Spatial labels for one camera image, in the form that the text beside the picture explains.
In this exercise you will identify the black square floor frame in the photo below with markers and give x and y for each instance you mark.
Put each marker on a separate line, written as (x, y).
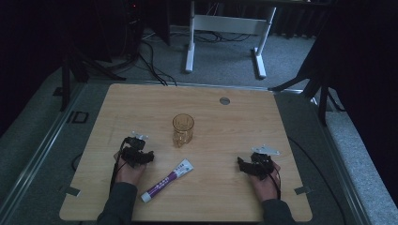
(80, 117)

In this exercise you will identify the black tripod stand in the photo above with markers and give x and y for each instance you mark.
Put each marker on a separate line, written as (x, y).
(316, 84)
(73, 67)

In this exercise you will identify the amber glass cup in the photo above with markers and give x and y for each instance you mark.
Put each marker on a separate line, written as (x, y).
(183, 129)

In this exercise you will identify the white desk frame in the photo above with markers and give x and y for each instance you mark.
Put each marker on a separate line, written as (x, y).
(225, 25)

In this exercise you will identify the grey tape piece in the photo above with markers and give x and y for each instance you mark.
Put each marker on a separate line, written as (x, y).
(303, 189)
(70, 190)

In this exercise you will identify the grey round table grommet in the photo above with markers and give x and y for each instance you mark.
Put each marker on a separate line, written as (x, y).
(224, 101)

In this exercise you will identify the person's right hand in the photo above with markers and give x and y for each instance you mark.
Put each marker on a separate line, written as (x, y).
(266, 187)

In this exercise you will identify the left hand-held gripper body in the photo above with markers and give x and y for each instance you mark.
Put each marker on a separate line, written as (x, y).
(133, 153)

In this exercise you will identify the person's left hand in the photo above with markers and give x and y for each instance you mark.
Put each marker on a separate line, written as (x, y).
(129, 175)

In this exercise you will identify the white purple toothpaste tube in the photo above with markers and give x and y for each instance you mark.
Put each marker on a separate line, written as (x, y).
(167, 180)

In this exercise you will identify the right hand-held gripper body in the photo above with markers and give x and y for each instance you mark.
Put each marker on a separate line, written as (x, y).
(262, 164)

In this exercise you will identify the dark computer tower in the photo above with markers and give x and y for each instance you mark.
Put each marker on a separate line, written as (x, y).
(133, 26)

